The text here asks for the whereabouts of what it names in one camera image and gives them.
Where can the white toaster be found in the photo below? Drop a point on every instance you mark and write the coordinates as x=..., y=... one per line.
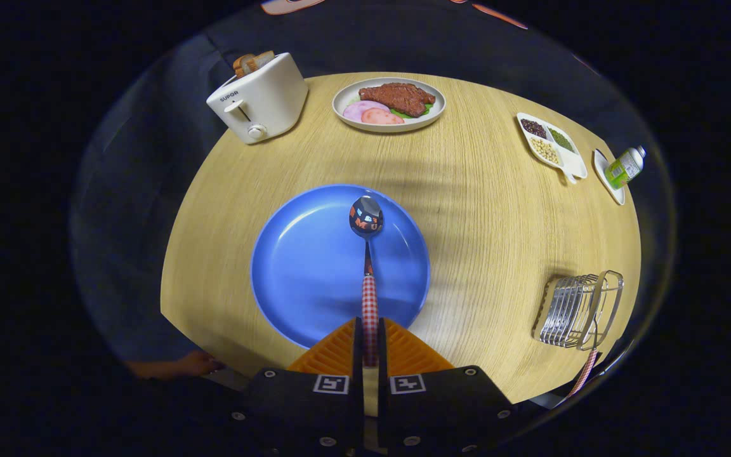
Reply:
x=270, y=101

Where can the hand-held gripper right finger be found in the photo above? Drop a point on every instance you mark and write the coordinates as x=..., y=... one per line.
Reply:
x=384, y=406

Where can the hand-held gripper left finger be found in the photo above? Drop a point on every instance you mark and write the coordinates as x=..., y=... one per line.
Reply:
x=357, y=406

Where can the toast slices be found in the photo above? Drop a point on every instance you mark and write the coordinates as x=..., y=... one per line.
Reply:
x=252, y=62

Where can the white divided dish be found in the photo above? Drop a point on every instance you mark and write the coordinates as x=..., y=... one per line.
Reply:
x=573, y=164

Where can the pink ham slices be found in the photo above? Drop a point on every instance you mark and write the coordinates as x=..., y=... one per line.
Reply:
x=372, y=114

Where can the brown steak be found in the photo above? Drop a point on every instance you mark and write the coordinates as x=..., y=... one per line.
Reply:
x=400, y=98

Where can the yellow soybeans portion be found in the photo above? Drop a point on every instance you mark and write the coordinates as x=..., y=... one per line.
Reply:
x=544, y=151

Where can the black beans portion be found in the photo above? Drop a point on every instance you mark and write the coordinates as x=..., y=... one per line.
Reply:
x=533, y=128

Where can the blue plate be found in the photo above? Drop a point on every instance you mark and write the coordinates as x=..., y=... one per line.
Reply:
x=308, y=266

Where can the white food plate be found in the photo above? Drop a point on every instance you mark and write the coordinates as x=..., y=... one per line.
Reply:
x=346, y=114

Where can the green beans portion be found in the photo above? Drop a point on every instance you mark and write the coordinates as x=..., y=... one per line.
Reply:
x=561, y=139

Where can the white square coaster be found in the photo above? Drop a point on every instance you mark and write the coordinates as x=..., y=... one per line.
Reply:
x=601, y=168

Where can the silver bottle green label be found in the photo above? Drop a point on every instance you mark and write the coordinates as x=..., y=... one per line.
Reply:
x=624, y=168

